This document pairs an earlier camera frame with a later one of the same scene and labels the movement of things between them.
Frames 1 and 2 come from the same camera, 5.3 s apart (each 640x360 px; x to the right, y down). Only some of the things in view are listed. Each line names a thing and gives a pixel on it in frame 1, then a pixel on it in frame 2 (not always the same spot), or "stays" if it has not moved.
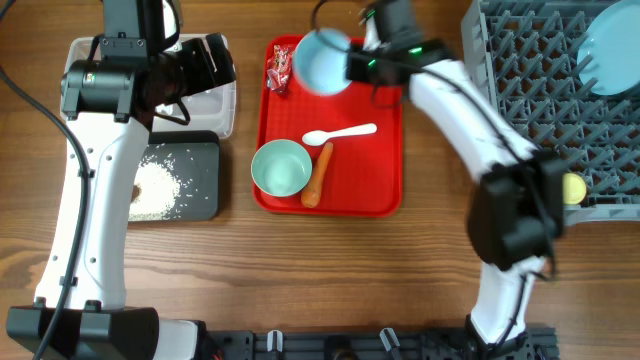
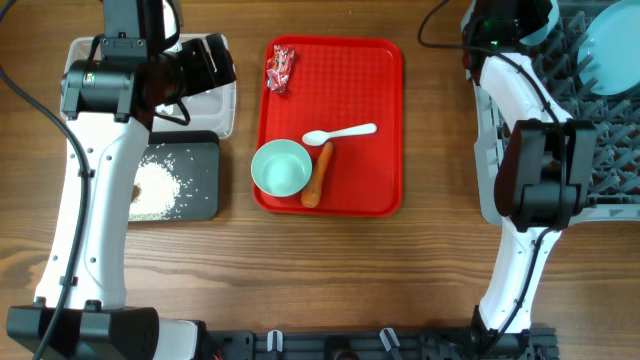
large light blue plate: (608, 55) stays
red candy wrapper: (278, 68) stays
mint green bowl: (281, 168) stays
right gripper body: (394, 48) to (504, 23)
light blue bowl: (319, 61) to (540, 35)
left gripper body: (194, 69) stays
